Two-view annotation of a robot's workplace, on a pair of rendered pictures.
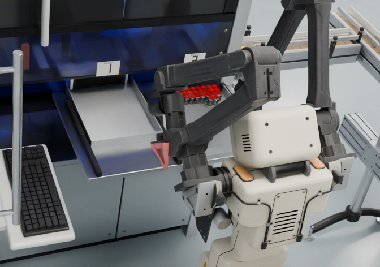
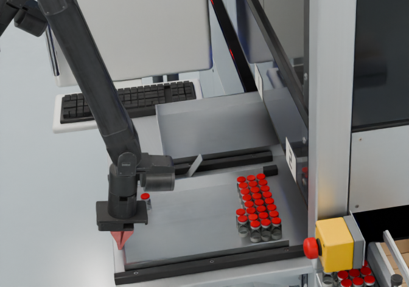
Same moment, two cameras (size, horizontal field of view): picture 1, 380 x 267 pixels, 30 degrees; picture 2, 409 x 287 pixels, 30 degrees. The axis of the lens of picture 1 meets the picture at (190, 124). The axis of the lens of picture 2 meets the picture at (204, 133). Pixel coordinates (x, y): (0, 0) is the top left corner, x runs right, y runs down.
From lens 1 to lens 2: 2.95 m
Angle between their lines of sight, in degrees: 86
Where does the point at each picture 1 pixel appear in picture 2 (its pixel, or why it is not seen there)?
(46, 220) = (71, 104)
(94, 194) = not seen: hidden behind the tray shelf
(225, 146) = not seen: hidden behind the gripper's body
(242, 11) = (311, 120)
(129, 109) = (235, 146)
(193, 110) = (232, 208)
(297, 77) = not seen: outside the picture
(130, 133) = (181, 145)
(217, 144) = (142, 225)
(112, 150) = (150, 131)
